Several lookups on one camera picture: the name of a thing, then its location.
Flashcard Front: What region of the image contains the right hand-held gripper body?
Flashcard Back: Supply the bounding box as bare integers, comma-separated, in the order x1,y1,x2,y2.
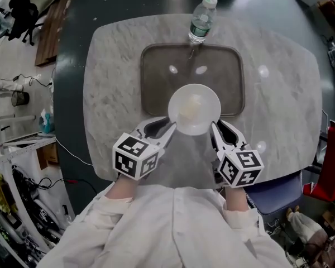
211,143,265,189

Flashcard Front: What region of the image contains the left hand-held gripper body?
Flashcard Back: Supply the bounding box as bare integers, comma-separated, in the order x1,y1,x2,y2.
112,129,166,181

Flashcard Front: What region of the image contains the white round plate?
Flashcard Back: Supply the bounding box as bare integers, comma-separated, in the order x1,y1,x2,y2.
167,83,222,137

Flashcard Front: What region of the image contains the pale cream block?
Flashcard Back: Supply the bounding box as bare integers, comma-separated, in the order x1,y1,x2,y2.
179,93,203,121

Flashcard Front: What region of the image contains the person's left forearm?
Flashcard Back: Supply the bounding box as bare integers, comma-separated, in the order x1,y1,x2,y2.
104,176,138,202

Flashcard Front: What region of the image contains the person's right forearm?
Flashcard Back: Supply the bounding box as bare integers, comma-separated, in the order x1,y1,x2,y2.
224,187,252,212

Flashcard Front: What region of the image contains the dark blue dining chair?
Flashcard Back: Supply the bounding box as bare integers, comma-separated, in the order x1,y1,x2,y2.
245,171,304,216

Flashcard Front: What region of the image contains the grey marble dining table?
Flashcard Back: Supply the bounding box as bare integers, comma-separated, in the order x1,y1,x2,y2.
83,13,323,190

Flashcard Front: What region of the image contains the person's white coat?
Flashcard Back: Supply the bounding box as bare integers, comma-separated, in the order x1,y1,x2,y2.
36,184,294,268

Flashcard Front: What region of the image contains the brown cardboard box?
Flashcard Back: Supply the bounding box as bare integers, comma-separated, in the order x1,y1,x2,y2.
36,143,60,171

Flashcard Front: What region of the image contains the teal tissue pack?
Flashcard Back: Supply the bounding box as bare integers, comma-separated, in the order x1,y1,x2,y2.
39,108,56,135

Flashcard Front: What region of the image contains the clear plastic water bottle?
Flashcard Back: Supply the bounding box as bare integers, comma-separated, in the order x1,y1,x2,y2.
187,0,219,45

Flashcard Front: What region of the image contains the white metal shelf rack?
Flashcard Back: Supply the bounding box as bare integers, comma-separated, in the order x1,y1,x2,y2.
0,133,57,168

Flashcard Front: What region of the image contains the brown wooden pallet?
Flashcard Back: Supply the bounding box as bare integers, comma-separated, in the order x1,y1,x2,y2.
34,0,75,68

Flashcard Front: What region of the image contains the black office chair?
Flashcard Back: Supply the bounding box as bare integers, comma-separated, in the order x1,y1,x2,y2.
0,0,44,46

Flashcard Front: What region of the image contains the black cable with red clip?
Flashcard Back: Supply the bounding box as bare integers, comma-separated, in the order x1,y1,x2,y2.
37,177,99,195

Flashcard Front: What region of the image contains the white floor cable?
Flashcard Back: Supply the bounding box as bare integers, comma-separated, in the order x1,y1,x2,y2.
54,135,94,168

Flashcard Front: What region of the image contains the black wire mesh bin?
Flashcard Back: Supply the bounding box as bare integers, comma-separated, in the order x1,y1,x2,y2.
11,90,30,107

